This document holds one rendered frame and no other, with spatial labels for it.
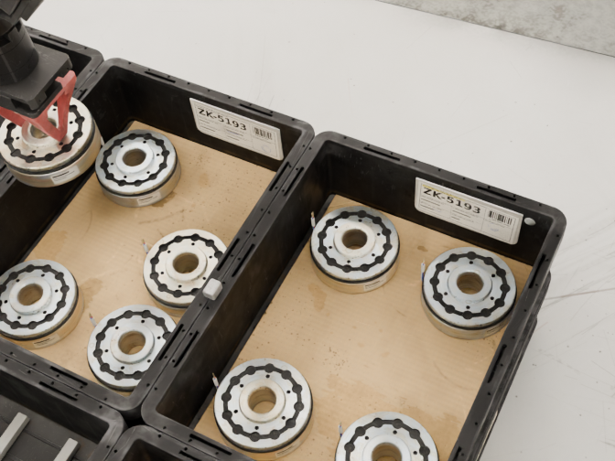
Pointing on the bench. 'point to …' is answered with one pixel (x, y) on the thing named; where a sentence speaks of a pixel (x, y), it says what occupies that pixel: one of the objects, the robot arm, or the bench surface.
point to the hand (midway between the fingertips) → (41, 124)
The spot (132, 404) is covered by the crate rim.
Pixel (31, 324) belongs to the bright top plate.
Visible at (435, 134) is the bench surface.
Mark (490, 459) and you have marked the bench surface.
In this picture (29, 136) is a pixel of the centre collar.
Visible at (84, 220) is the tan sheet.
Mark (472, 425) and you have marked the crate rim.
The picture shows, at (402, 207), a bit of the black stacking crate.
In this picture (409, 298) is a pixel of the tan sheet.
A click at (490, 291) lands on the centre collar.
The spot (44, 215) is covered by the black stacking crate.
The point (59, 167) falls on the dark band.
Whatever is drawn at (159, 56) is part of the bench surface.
